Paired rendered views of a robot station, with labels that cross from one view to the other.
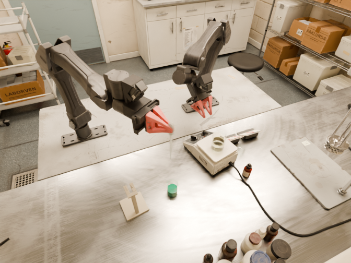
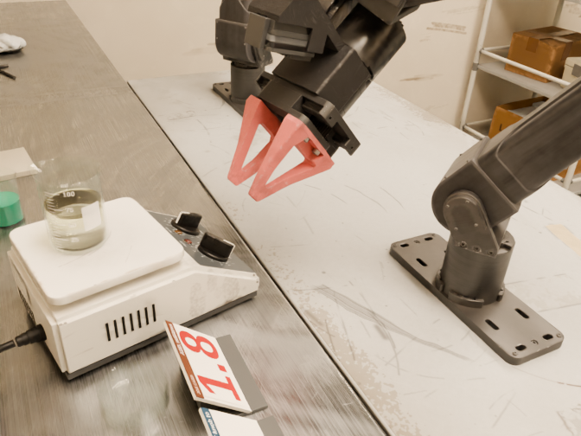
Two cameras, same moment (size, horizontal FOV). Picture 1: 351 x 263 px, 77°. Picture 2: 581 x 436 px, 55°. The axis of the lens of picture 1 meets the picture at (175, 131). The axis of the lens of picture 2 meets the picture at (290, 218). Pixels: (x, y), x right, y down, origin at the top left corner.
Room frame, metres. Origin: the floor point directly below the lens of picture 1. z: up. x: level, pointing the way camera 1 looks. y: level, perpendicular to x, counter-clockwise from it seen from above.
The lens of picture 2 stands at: (0.71, -0.59, 1.28)
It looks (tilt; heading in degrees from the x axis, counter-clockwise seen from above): 32 degrees down; 84
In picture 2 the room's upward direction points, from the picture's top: 3 degrees clockwise
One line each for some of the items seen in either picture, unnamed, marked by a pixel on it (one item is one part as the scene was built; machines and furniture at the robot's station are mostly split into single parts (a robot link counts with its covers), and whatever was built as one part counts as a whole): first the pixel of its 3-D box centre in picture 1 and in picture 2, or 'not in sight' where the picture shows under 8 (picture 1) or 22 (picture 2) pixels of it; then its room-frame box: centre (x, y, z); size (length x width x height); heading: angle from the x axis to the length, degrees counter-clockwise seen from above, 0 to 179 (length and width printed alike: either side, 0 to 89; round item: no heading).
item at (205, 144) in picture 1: (216, 146); (96, 244); (0.58, -0.16, 0.98); 0.12 x 0.12 x 0.01; 34
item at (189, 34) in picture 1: (190, 38); not in sight; (3.11, -0.21, 0.40); 0.24 x 0.01 x 0.30; 113
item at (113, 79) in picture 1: (115, 88); not in sight; (0.55, 0.18, 1.27); 0.12 x 0.09 x 0.12; 54
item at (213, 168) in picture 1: (211, 149); (128, 272); (0.60, -0.15, 0.94); 0.22 x 0.13 x 0.08; 34
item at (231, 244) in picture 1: (228, 250); not in sight; (0.21, -0.15, 0.95); 0.04 x 0.04 x 0.11
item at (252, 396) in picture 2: (230, 137); (213, 363); (0.69, -0.25, 0.92); 0.09 x 0.06 x 0.04; 112
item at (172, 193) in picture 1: (172, 188); (1, 198); (0.42, 0.01, 0.93); 0.04 x 0.04 x 0.06
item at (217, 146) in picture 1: (218, 142); (70, 204); (0.56, -0.16, 1.02); 0.06 x 0.05 x 0.08; 169
